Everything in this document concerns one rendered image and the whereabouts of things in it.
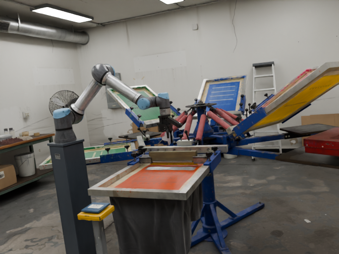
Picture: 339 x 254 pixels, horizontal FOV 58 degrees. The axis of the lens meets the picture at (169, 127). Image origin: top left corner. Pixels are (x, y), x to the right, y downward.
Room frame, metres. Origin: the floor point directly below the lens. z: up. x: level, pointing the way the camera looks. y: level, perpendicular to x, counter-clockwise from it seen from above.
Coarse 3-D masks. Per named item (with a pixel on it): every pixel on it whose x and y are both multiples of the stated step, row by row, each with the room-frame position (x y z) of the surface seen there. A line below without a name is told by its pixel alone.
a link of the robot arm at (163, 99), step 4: (164, 92) 2.13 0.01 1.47; (156, 96) 2.11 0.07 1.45; (160, 96) 2.08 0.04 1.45; (164, 96) 2.08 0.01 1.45; (168, 96) 2.10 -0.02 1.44; (156, 100) 2.09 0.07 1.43; (160, 100) 2.08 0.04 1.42; (164, 100) 2.08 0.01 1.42; (168, 100) 2.10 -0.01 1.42; (160, 104) 2.09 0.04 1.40; (164, 104) 2.08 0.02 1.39; (168, 104) 2.09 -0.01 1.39; (160, 108) 2.09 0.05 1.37; (164, 108) 2.08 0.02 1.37
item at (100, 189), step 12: (132, 168) 2.07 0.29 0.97; (204, 168) 1.83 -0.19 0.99; (108, 180) 1.79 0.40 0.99; (192, 180) 1.61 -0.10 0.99; (96, 192) 1.63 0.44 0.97; (108, 192) 1.60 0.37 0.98; (120, 192) 1.57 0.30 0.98; (132, 192) 1.55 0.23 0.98; (144, 192) 1.52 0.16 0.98; (156, 192) 1.49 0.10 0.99; (168, 192) 1.47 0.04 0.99; (180, 192) 1.45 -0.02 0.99; (192, 192) 1.53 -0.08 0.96
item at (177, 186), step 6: (186, 174) 1.85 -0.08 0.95; (192, 174) 1.84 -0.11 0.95; (180, 180) 1.74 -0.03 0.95; (186, 180) 1.73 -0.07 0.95; (150, 186) 1.69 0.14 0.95; (156, 186) 1.68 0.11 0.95; (162, 186) 1.67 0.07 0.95; (168, 186) 1.66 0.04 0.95; (174, 186) 1.65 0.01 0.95; (180, 186) 1.64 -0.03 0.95
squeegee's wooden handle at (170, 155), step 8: (152, 152) 2.14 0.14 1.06; (160, 152) 2.12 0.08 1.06; (168, 152) 2.10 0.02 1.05; (176, 152) 2.07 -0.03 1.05; (184, 152) 2.05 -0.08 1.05; (192, 152) 2.03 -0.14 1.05; (152, 160) 2.15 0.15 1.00; (160, 160) 2.12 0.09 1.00; (168, 160) 2.10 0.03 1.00; (176, 160) 2.08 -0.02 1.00; (184, 160) 2.05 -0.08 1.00; (192, 160) 2.03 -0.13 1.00
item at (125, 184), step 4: (144, 168) 2.10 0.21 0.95; (168, 168) 2.04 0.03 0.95; (140, 172) 2.01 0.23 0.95; (132, 176) 1.93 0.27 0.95; (136, 176) 1.92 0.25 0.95; (128, 180) 1.85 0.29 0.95; (120, 184) 1.78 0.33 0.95; (124, 184) 1.78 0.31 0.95; (128, 184) 1.77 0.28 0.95; (132, 184) 1.76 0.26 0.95; (136, 184) 1.75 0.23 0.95; (140, 184) 1.75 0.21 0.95; (144, 184) 1.74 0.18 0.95; (148, 184) 1.73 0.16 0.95; (144, 188) 1.66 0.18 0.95
